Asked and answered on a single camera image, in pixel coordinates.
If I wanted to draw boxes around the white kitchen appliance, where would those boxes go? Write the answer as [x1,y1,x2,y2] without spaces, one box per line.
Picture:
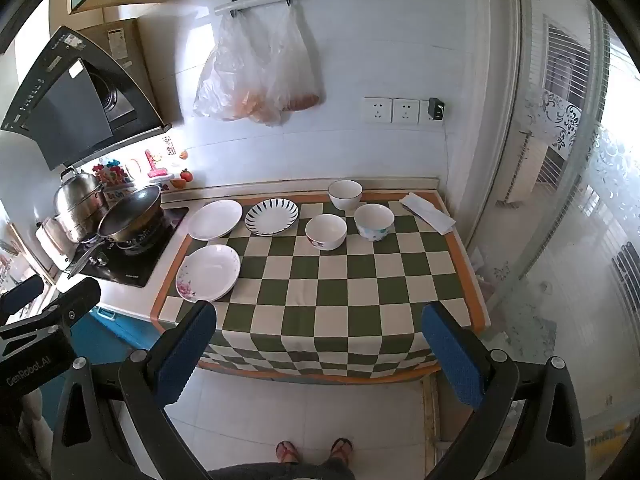
[35,217,71,271]

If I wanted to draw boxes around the colourful toy decoration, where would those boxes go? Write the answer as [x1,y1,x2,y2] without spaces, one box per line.
[92,160,136,187]

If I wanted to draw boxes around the white bowl with blue pattern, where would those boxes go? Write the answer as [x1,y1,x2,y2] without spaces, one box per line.
[353,203,396,242]

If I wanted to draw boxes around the dark frying pan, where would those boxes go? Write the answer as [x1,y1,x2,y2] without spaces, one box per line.
[67,185,163,279]

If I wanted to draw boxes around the white wall outlet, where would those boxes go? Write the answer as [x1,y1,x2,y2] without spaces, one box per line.
[391,98,421,126]
[364,96,393,125]

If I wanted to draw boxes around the brown hood chimney cover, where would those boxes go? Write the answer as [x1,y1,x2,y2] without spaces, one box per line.
[102,17,161,126]

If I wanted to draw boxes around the white plate with pink flowers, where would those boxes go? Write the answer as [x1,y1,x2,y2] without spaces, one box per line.
[175,244,242,303]

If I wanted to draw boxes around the barred window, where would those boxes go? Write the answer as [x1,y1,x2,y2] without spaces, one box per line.
[542,15,592,111]

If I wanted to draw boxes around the black range hood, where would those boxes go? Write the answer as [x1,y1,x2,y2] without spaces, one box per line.
[0,25,173,171]

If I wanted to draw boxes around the white bowl with red flowers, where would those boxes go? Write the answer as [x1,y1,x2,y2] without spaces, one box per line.
[305,213,348,251]

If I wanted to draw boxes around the plain white plate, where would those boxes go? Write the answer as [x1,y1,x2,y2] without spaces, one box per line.
[187,199,244,241]

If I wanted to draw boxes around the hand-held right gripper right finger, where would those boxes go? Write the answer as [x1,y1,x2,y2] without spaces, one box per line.
[421,301,587,480]

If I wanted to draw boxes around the stainless steel steamer pot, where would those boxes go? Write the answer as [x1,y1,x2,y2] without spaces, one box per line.
[52,167,108,243]

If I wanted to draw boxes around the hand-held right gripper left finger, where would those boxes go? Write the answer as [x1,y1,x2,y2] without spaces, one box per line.
[50,300,218,480]

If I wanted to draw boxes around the pink decoration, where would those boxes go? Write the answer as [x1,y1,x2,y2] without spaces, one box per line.
[145,149,171,179]

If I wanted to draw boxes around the white bowl with dark rim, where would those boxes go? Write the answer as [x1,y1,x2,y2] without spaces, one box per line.
[328,179,363,211]

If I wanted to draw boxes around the patterned glass sliding door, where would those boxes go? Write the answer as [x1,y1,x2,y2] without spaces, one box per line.
[480,5,640,441]

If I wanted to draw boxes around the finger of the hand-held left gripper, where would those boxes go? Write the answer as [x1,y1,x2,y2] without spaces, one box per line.
[20,277,102,333]
[0,275,46,313]

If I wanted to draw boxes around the white plate with dark stripes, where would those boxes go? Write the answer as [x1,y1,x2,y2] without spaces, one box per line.
[244,198,300,236]

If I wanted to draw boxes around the clear plastic bag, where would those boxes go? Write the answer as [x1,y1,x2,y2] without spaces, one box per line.
[192,10,281,123]
[260,2,323,127]

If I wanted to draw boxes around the green white checkered tablecloth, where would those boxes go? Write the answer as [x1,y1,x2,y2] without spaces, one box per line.
[150,190,491,386]

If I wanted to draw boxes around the black gas stove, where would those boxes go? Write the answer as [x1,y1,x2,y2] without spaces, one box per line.
[70,205,191,289]

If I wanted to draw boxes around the person's feet in sandals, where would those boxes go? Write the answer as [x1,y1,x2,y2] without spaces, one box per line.
[327,437,354,464]

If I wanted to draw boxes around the blue base cabinet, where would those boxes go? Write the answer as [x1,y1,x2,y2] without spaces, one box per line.
[50,307,166,436]

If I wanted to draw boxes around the folded white napkin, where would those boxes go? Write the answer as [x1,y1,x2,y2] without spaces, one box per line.
[399,192,457,236]

